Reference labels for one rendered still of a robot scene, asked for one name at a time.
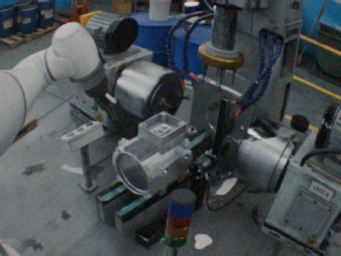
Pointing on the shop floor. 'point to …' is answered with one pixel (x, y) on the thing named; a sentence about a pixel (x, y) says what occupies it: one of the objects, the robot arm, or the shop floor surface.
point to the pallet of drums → (26, 21)
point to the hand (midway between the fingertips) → (116, 120)
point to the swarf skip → (331, 66)
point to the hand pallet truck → (73, 14)
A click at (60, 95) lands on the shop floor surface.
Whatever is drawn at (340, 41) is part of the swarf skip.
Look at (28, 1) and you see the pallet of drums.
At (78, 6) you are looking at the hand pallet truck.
